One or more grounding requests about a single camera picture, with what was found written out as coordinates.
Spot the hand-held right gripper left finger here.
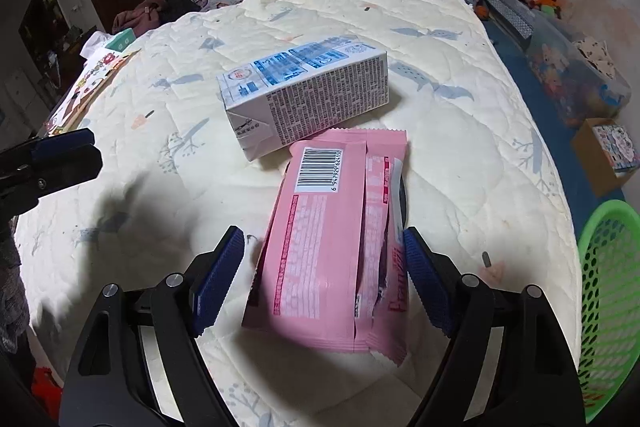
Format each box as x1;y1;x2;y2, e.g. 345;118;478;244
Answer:
57;225;246;427

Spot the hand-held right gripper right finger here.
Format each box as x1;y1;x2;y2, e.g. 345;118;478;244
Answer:
400;227;587;427

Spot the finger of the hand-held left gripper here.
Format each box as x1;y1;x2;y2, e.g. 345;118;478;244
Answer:
0;129;96;175
0;146;103;210

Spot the pink snack wrapper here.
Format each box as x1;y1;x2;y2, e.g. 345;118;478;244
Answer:
241;128;412;367

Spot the green plastic basket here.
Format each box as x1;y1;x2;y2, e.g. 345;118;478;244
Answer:
576;199;640;425

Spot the sticker board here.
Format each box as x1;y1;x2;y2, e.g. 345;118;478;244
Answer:
42;49;143;135

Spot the small green box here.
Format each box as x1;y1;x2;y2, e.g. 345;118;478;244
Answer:
107;28;136;50

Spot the cream quilted blanket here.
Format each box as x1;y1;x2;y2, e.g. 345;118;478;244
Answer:
14;0;583;427

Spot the dark clothes pile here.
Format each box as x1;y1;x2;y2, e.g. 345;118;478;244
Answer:
112;0;201;32

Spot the white and blue milk carton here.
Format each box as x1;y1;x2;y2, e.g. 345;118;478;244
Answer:
216;34;390;162

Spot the cardboard box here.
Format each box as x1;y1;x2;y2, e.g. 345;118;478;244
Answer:
570;118;640;198

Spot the clear plastic storage bin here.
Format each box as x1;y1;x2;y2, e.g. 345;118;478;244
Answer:
525;14;632;128

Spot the long patterned dark box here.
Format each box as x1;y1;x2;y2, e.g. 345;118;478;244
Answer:
482;0;533;50

